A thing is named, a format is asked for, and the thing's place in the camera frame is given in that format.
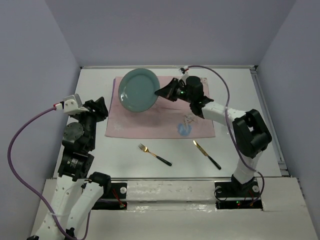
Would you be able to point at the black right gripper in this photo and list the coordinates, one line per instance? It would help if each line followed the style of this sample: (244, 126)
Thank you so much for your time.
(167, 91)

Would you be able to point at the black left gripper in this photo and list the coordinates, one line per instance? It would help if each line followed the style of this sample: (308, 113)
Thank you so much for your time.
(101, 112)

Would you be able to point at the pink cloth placemat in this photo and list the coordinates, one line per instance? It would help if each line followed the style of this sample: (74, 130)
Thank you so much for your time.
(164, 120)

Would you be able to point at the teal ceramic plate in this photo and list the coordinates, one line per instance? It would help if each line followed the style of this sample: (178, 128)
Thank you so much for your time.
(136, 91)

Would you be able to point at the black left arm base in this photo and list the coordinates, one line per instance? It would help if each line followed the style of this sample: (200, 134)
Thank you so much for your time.
(115, 199)

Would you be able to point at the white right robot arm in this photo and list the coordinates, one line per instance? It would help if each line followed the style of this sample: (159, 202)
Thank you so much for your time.
(247, 129)

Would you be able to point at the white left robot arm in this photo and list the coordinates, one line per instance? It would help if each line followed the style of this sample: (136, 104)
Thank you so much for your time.
(76, 192)

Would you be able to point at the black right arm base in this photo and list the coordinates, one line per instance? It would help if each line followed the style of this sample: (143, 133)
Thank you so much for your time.
(229, 198)

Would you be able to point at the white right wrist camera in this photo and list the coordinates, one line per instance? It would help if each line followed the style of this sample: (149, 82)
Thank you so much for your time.
(184, 73)

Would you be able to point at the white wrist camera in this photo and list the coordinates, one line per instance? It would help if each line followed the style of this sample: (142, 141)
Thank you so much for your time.
(184, 73)
(72, 105)

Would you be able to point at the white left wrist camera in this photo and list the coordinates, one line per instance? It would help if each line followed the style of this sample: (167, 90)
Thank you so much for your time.
(72, 105)

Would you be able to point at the gold knife black handle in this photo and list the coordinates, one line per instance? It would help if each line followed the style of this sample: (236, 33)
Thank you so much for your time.
(207, 155)

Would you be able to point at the gold fork black handle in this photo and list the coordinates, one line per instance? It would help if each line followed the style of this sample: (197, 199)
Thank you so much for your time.
(146, 150)

